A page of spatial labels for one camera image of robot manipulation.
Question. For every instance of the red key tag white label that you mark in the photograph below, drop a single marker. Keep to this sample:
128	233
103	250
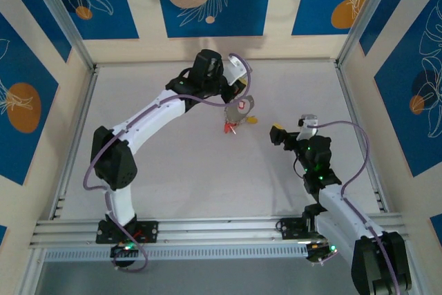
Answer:
241	104

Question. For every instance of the large grey metal keyring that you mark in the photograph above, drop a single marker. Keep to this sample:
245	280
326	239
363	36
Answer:
252	102

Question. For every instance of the yellow key tag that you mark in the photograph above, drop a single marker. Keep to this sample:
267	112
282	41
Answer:
252	119

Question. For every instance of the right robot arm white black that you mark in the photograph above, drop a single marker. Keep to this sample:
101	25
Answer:
345	212

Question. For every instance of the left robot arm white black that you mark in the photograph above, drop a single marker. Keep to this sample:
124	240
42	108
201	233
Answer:
152	119

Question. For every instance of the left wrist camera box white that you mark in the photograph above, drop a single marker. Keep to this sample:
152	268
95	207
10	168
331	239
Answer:
235	70

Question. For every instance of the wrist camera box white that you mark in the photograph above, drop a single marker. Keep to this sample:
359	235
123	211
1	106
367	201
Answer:
235	70
307	129

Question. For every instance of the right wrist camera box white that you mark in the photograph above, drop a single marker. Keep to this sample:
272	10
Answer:
307	129

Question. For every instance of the aluminium table side rail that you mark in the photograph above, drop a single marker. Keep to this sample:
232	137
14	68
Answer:
76	136
361	136

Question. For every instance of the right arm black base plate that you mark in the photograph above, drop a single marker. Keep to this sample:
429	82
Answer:
290	229

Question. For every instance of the aluminium mounting rail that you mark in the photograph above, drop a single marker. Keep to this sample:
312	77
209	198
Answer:
221	229

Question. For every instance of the aluminium frame post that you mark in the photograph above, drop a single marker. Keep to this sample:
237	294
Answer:
62	11
364	11

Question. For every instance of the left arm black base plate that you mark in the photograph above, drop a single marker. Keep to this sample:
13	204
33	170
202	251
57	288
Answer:
150	231

